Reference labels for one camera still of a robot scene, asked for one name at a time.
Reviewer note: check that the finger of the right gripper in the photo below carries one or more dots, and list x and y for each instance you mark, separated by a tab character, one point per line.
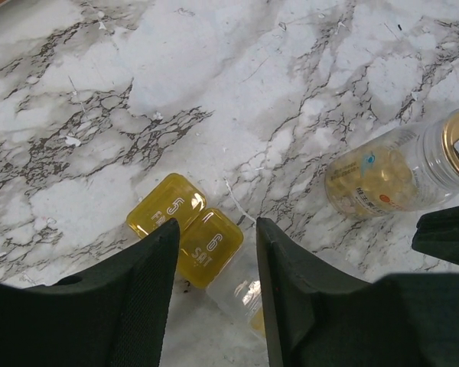
437	235

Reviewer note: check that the clear pill bottle gold lid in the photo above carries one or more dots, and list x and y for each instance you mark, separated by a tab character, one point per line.
409	168

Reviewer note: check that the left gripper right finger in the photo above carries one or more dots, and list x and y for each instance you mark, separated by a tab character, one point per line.
318	315

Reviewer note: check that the yellow weekly pill organizer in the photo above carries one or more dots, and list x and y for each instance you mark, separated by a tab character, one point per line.
213	254

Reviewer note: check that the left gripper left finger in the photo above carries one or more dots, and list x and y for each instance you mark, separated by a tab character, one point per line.
111	314

